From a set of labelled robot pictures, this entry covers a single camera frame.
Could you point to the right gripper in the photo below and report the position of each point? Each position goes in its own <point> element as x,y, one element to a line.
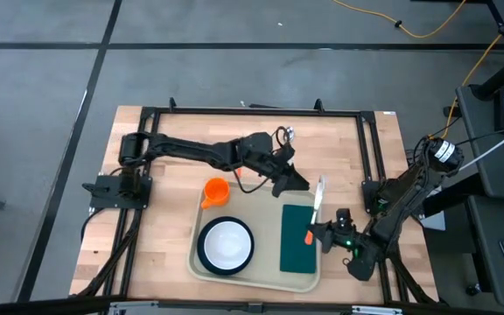
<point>341,240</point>

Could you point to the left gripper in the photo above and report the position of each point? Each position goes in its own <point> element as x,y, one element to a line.
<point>258,153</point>

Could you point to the dark green cloth napkin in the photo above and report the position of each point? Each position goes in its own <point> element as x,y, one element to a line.
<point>296,249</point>

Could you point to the orange plastic cup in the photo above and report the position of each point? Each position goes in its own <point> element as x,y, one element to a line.
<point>217,190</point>

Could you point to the white plate with dark rim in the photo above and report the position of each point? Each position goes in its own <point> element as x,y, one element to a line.
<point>228,245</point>

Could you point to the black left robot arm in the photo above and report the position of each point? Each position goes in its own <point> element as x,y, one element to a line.
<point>182,151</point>

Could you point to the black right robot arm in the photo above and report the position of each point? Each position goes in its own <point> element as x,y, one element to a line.
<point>409,192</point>

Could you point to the beige plastic tray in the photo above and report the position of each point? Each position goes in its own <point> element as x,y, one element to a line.
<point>261,210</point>

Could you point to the white paper sheet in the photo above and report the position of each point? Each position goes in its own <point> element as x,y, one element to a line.
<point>436,221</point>

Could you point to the black caster wheel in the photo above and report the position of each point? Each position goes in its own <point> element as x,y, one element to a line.
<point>473,289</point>

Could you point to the black desk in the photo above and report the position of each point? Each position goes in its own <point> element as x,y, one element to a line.
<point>497,175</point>
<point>488,262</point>

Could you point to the black rig bar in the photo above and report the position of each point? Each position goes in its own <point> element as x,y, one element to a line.
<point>37,305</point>

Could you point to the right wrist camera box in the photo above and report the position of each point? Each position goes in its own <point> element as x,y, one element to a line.
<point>343,218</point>

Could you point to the black aluminium table frame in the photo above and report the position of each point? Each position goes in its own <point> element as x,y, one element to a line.
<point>212,111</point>

